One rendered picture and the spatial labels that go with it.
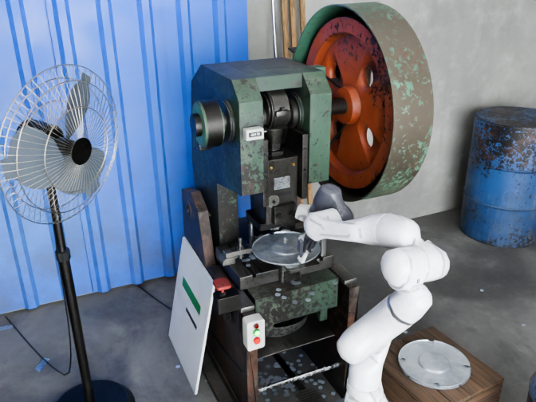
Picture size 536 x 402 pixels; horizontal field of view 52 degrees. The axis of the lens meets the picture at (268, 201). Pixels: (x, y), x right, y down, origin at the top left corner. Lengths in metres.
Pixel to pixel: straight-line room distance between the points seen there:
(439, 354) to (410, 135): 0.96
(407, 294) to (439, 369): 0.84
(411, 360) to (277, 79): 1.28
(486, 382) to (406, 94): 1.19
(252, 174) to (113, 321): 1.56
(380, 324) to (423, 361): 0.75
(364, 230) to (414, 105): 0.57
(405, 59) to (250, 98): 0.58
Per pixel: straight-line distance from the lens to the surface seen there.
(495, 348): 3.27
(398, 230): 1.68
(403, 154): 2.15
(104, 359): 3.13
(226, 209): 2.51
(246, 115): 2.07
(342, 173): 2.49
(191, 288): 2.78
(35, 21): 3.12
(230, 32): 3.34
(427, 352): 2.55
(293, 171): 2.28
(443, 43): 4.22
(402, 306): 1.68
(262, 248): 2.36
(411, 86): 2.10
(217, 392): 2.79
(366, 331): 1.78
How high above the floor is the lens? 1.92
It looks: 24 degrees down
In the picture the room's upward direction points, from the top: 1 degrees counter-clockwise
